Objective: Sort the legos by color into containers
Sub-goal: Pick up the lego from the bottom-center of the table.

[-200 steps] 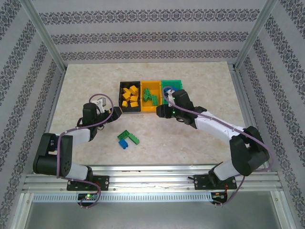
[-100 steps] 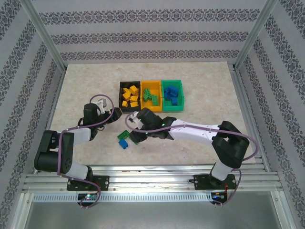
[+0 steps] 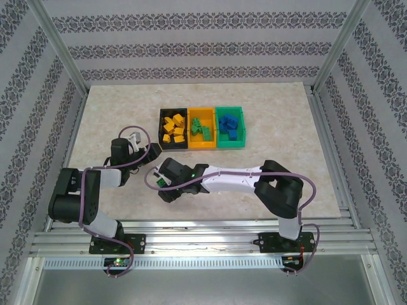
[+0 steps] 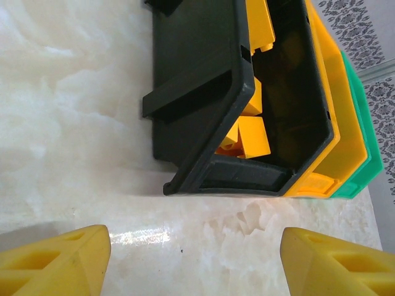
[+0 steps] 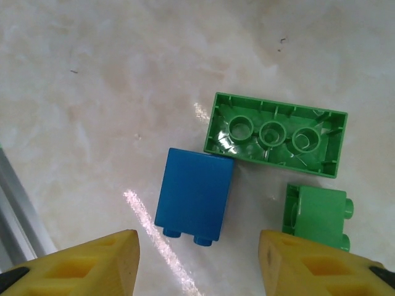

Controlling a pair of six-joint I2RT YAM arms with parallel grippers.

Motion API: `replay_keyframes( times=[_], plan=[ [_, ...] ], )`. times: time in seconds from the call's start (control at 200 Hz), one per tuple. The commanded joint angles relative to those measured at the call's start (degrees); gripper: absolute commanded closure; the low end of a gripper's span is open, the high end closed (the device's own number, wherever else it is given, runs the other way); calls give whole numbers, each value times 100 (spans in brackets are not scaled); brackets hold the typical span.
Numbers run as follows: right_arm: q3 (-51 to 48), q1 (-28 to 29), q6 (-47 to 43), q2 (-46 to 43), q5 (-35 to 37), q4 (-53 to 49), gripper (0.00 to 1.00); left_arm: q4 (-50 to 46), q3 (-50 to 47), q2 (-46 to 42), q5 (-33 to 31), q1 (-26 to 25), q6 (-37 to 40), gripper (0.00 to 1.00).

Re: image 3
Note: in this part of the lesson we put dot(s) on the long yellow lego brick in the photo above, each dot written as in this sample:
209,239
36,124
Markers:
168,127

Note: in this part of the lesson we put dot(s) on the orange lego brick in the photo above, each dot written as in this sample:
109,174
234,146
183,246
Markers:
166,120

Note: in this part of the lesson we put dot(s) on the large yellow lego brick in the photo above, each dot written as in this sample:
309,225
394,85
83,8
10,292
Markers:
179,118

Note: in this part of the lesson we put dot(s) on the long green lego brick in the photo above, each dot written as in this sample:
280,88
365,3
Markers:
205,130
207,137

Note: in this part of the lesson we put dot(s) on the long blue lego brick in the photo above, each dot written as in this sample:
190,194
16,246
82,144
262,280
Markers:
231,119

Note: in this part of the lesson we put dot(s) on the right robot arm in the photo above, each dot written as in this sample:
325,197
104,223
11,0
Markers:
280,190

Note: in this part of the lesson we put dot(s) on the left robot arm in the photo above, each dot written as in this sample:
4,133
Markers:
70,197

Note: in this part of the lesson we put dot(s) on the black plastic bin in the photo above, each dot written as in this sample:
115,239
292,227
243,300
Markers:
173,146

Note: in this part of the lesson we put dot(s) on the yellow plastic bin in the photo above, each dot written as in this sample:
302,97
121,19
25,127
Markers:
202,144

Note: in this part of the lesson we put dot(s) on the green plastic bin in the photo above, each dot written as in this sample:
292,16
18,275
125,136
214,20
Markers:
232,144

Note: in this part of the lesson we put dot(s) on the small controller board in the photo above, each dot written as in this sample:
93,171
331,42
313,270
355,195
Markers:
117,262
291,261

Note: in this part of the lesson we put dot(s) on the grey metal shelf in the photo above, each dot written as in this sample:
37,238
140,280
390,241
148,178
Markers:
203,286

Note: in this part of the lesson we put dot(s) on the aluminium side rail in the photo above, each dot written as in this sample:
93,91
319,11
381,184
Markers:
75,127
322,127

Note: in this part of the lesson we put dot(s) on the aluminium mounting rail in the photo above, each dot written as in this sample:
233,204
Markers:
203,236

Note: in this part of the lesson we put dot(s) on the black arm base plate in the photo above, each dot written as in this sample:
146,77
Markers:
270,243
136,243

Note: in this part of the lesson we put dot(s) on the aluminium frame post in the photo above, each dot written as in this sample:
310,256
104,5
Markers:
57,47
341,44

